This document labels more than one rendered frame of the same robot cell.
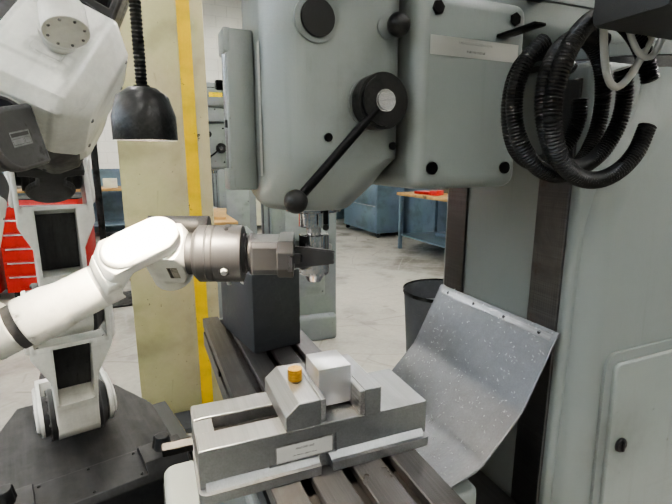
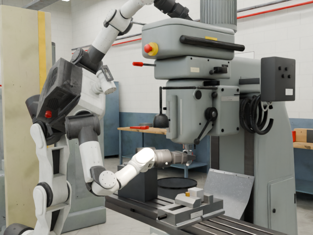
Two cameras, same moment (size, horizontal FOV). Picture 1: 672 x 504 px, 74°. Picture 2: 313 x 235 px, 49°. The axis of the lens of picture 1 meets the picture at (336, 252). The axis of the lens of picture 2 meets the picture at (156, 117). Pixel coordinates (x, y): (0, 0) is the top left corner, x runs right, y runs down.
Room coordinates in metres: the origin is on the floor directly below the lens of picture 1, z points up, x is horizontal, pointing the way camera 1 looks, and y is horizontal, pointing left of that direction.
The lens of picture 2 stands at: (-0.92, 0.74, 1.53)
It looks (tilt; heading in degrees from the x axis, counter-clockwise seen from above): 3 degrees down; 342
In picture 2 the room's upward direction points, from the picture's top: 1 degrees counter-clockwise
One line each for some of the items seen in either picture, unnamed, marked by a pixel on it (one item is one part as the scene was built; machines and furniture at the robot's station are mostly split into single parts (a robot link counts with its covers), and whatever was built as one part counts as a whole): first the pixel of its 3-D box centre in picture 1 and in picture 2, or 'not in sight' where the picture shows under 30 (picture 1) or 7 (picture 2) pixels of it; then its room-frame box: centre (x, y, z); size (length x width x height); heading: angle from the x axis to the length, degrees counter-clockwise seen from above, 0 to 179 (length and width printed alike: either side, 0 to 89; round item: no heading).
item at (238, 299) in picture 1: (258, 296); (137, 180); (1.08, 0.20, 1.04); 0.22 x 0.12 x 0.20; 33
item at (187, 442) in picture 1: (177, 447); (162, 217); (0.56, 0.22, 0.99); 0.04 x 0.02 x 0.02; 112
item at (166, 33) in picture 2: not in sight; (188, 43); (0.70, 0.02, 1.81); 0.47 x 0.26 x 0.16; 113
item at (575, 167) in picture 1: (555, 106); (251, 114); (0.62, -0.29, 1.45); 0.18 x 0.16 x 0.21; 113
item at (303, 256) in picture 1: (313, 257); (190, 157); (0.66, 0.03, 1.24); 0.06 x 0.02 x 0.03; 94
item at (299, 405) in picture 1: (293, 394); (187, 200); (0.62, 0.06, 1.03); 0.12 x 0.06 x 0.04; 22
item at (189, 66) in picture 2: not in sight; (193, 69); (0.71, 0.00, 1.68); 0.34 x 0.24 x 0.10; 113
